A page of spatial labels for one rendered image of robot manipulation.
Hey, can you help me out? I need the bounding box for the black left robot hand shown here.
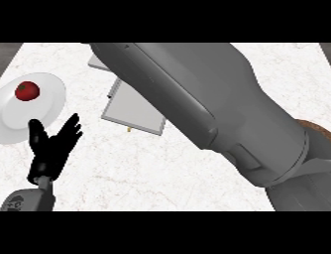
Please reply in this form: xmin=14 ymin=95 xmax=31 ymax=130
xmin=27 ymin=113 xmax=85 ymax=186

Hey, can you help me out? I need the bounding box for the grey tiered shelf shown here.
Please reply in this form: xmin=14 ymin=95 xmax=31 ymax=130
xmin=86 ymin=54 xmax=169 ymax=137

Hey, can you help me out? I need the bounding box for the brown round placemat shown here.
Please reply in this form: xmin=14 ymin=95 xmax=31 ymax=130
xmin=296 ymin=119 xmax=331 ymax=159

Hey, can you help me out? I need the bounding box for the white round plate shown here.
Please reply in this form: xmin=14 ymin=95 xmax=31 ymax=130
xmin=0 ymin=71 xmax=68 ymax=145

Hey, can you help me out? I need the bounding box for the red tomato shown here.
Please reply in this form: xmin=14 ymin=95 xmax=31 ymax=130
xmin=15 ymin=80 xmax=42 ymax=102

